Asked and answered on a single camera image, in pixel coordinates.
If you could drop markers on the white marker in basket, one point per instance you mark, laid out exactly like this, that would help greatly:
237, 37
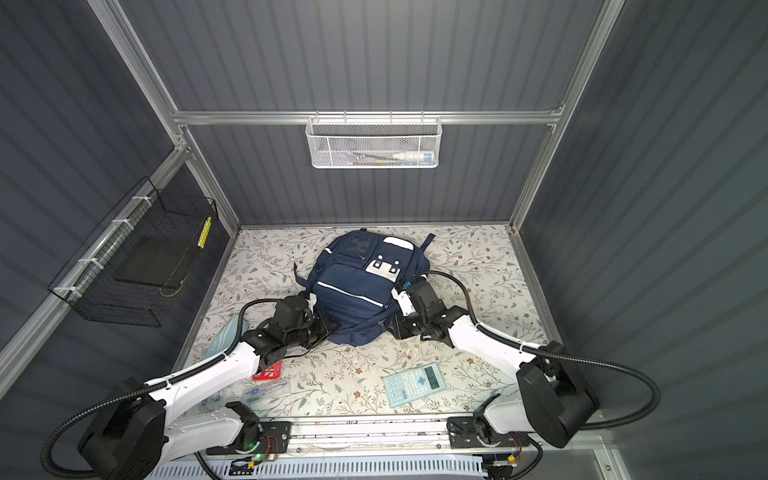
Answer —
414, 157

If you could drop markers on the yellow tag on basket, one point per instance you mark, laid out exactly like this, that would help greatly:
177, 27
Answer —
204, 232

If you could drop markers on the black pad in basket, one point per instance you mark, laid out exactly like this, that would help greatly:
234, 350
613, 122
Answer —
157, 262

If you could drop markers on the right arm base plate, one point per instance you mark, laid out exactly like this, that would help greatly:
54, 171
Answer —
467, 432

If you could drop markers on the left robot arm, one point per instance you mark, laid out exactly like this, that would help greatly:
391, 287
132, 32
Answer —
130, 438

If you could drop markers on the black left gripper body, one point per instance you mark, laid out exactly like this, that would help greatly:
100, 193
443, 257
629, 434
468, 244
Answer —
313, 331

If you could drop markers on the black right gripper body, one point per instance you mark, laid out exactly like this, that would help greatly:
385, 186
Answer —
410, 325

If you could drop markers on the white slotted cable duct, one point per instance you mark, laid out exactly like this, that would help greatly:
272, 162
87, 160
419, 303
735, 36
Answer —
370, 467

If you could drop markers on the black wire side basket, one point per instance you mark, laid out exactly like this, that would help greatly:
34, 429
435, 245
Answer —
90, 289

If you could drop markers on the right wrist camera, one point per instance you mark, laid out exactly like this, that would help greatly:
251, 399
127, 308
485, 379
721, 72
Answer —
404, 302

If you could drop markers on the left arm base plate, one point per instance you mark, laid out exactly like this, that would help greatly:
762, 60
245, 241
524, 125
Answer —
271, 437

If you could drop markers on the white mesh wall basket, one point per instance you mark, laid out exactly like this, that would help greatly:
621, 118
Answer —
369, 143

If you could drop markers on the aluminium mounting rail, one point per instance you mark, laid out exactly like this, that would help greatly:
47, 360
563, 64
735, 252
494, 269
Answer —
366, 429

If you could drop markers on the light green calculator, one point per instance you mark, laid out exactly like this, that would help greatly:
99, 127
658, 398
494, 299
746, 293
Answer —
413, 384

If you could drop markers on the red card pack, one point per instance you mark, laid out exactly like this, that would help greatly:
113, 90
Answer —
274, 372

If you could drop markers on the clear plastic pen bag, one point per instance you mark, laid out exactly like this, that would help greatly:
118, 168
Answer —
268, 390

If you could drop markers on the light blue pouch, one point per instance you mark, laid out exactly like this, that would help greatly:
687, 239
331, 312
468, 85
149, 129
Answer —
225, 337

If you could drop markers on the navy blue student backpack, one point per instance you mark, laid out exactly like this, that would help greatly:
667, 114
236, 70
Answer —
357, 278

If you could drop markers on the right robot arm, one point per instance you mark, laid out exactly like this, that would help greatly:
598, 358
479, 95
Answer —
555, 400

